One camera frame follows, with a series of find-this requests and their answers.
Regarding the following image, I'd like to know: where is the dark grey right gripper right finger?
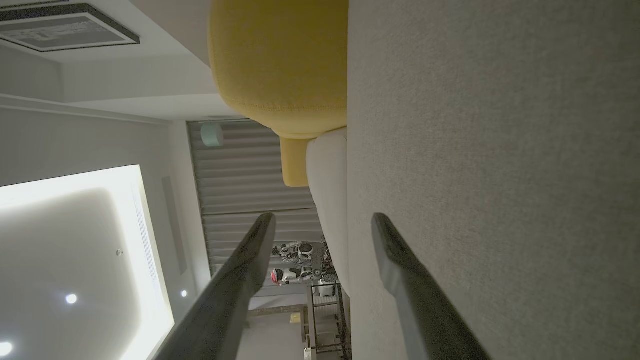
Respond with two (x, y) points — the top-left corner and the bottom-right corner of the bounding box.
(371, 213), (492, 360)

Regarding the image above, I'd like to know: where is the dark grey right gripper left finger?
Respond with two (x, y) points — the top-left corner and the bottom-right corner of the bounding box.
(154, 213), (277, 360)

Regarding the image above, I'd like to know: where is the white robot red head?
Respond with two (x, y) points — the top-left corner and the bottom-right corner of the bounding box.
(270, 267), (322, 287)

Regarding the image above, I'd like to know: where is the dark metal rack table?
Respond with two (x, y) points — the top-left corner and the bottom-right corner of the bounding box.
(304, 282), (352, 360)

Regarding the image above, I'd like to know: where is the grey pleated curtain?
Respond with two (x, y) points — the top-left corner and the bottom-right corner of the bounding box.
(187, 119), (327, 281)

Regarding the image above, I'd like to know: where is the grey sofa backrest cushion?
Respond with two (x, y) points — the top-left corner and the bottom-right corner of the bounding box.
(305, 127), (351, 297)

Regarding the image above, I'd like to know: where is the yellow sofa armrest block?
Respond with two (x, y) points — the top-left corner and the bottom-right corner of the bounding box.
(279, 136), (312, 188)

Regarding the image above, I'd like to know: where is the grey sofa seat cushion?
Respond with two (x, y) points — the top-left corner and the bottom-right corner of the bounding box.
(346, 0), (640, 360)

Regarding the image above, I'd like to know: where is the yellow sofa backrest cushion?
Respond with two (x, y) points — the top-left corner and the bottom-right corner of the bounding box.
(208, 0), (350, 140)

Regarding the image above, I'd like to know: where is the square ceiling air conditioner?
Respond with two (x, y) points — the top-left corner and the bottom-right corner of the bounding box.
(0, 3), (141, 53)

